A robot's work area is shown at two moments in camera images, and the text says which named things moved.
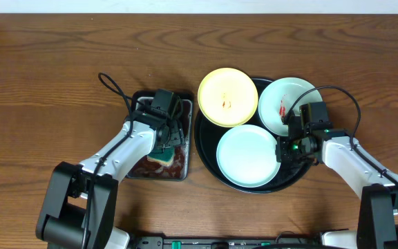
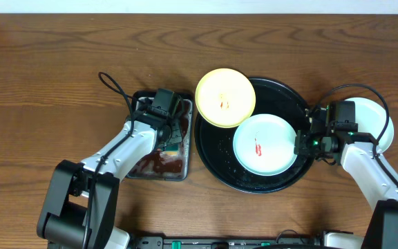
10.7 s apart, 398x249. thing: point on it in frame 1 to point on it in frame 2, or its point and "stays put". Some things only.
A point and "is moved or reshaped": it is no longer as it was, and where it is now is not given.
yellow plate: (227, 97) stays put
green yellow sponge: (166, 156) is moved or reshaped
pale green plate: (246, 156) to (371, 117)
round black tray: (207, 137) stays put
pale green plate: (278, 97) to (264, 145)
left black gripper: (177, 135) stays put
